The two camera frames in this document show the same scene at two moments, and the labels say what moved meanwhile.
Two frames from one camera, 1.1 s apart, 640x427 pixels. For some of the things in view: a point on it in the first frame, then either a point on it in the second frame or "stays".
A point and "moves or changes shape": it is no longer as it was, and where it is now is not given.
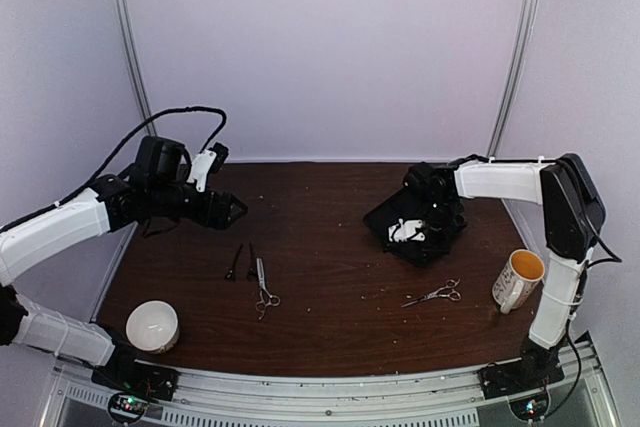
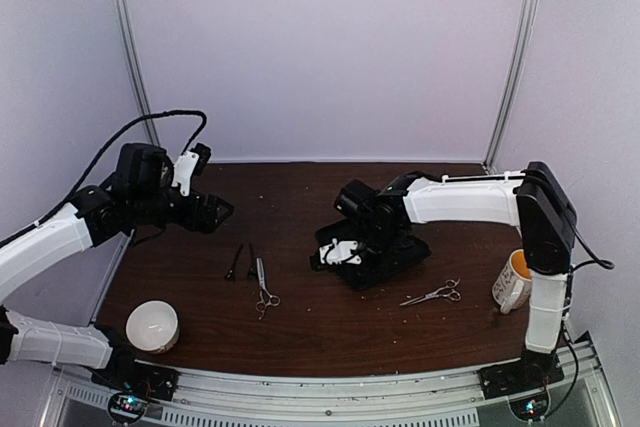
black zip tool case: x=399 y=204 moves or changes shape
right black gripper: x=437 y=249 → x=378 y=270
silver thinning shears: x=265 y=295 stays
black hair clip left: x=232 y=273 stays
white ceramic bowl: x=153 y=326 stays
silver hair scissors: x=445 y=292 stays
